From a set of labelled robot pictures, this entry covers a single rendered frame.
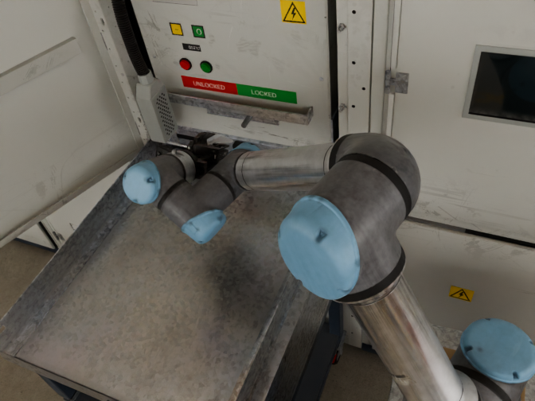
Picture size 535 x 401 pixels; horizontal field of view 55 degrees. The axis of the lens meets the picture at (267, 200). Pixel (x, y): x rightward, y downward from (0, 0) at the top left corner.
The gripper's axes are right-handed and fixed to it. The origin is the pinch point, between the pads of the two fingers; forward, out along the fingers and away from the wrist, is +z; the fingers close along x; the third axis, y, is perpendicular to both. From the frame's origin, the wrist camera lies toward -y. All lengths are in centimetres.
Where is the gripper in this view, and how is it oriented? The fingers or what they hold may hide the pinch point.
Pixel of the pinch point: (218, 147)
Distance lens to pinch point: 125.4
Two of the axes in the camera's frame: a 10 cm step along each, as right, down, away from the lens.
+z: 3.9, -2.7, 8.8
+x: 0.9, -9.4, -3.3
